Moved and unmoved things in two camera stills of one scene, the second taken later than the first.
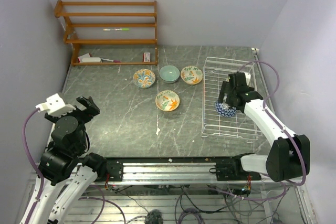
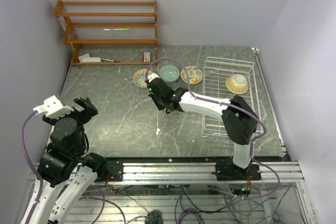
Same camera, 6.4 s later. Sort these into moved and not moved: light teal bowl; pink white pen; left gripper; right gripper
Moved: right gripper
Not moved: light teal bowl; pink white pen; left gripper
